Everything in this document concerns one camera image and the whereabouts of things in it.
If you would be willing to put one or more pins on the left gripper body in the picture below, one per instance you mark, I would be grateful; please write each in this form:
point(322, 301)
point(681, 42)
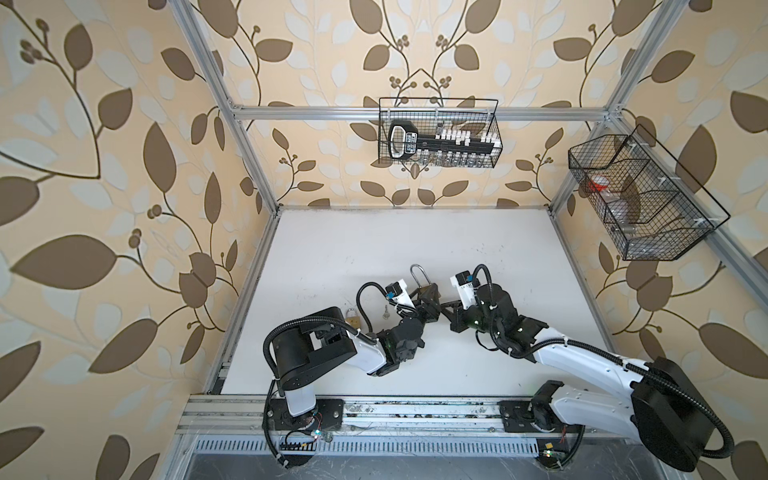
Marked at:
point(422, 311)

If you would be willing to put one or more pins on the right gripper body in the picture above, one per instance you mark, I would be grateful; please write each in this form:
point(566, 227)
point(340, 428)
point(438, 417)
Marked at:
point(471, 317)

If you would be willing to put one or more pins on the large brass padlock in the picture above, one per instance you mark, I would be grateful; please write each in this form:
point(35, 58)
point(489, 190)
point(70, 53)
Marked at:
point(426, 290)

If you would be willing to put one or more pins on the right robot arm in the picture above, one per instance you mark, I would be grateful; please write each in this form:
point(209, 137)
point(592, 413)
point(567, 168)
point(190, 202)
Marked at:
point(653, 403)

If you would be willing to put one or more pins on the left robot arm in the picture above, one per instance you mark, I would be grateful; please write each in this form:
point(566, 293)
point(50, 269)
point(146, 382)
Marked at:
point(301, 351)

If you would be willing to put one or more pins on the small brass padlock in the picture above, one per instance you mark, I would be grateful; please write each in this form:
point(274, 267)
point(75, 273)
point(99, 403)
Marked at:
point(353, 318)

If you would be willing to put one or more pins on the black socket set holder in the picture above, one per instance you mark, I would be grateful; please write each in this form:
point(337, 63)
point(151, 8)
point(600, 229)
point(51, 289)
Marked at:
point(403, 140)

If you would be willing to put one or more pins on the red capped jar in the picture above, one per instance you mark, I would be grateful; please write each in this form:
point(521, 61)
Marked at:
point(596, 184)

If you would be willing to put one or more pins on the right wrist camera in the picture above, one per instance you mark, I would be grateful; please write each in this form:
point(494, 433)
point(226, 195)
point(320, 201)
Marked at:
point(463, 282)

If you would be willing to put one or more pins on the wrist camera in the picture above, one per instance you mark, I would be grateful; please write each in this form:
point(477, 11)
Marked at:
point(463, 282)
point(397, 292)

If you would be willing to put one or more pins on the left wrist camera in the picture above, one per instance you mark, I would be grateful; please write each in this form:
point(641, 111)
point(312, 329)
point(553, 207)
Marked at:
point(397, 292)

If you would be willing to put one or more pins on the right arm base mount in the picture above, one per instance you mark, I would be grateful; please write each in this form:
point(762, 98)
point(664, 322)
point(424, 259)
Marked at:
point(525, 416)

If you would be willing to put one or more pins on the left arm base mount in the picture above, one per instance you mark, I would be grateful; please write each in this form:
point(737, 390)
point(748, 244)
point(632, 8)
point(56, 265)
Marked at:
point(326, 415)

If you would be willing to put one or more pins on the back wire basket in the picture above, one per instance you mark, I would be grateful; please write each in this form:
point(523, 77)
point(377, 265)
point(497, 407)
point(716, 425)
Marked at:
point(477, 116)

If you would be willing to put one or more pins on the wire basket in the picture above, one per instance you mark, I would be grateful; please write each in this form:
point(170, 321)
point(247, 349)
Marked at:
point(477, 116)
point(656, 208)

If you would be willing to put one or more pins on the right wire basket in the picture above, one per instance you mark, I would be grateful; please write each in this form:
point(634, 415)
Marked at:
point(656, 208)

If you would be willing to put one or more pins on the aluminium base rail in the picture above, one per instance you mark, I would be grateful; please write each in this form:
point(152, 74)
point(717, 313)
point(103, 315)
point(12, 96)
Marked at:
point(367, 415)

